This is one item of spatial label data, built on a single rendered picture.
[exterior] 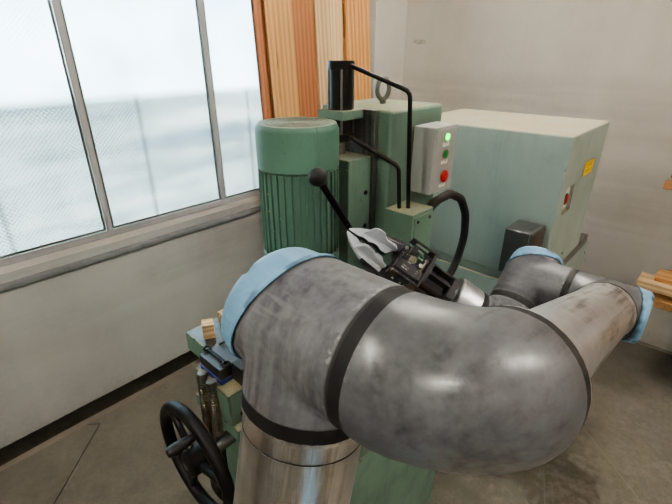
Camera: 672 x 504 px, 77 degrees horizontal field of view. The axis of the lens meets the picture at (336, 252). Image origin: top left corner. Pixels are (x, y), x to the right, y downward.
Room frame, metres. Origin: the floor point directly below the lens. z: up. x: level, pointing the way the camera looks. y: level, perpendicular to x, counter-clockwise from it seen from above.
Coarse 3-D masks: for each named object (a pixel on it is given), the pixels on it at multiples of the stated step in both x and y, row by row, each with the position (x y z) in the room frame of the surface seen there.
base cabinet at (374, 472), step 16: (368, 464) 0.77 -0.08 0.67; (384, 464) 0.82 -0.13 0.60; (400, 464) 0.89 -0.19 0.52; (368, 480) 0.77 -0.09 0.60; (384, 480) 0.83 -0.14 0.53; (400, 480) 0.89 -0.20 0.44; (416, 480) 0.97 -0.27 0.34; (432, 480) 1.06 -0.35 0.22; (352, 496) 0.72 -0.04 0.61; (368, 496) 0.77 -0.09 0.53; (384, 496) 0.83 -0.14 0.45; (400, 496) 0.90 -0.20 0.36; (416, 496) 0.98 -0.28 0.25
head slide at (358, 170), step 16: (352, 160) 0.94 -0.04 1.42; (368, 160) 0.98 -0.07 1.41; (352, 176) 0.94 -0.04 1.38; (368, 176) 0.98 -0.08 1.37; (352, 192) 0.94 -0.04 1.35; (368, 192) 0.98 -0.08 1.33; (352, 208) 0.94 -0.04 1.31; (368, 208) 0.98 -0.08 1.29; (352, 224) 0.94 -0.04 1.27; (368, 224) 0.99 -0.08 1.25; (352, 256) 0.94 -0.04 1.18
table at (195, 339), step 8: (216, 320) 1.08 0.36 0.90; (200, 328) 1.04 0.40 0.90; (216, 328) 1.04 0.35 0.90; (192, 336) 1.00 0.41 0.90; (200, 336) 1.00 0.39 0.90; (216, 336) 1.00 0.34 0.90; (192, 344) 1.00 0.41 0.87; (200, 344) 0.97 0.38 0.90; (208, 344) 0.97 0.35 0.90; (216, 344) 0.97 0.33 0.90; (200, 352) 0.97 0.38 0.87; (224, 424) 0.72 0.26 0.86; (240, 424) 0.71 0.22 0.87; (232, 432) 0.70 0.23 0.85; (240, 432) 0.69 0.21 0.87
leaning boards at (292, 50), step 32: (256, 0) 2.33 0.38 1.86; (288, 0) 2.44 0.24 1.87; (320, 0) 2.64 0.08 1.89; (352, 0) 2.82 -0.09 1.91; (256, 32) 2.31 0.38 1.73; (288, 32) 2.43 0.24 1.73; (320, 32) 2.62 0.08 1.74; (352, 32) 2.81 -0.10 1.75; (288, 64) 2.41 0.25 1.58; (320, 64) 2.60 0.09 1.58; (288, 96) 2.39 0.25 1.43; (320, 96) 2.59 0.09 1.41
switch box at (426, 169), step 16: (416, 128) 1.03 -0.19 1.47; (432, 128) 1.00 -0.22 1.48; (448, 128) 1.03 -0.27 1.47; (416, 144) 1.03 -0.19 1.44; (432, 144) 1.00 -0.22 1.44; (416, 160) 1.03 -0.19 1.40; (432, 160) 1.00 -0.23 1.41; (448, 160) 1.05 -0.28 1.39; (416, 176) 1.02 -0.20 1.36; (432, 176) 1.00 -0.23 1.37; (448, 176) 1.05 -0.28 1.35; (432, 192) 1.00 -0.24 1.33
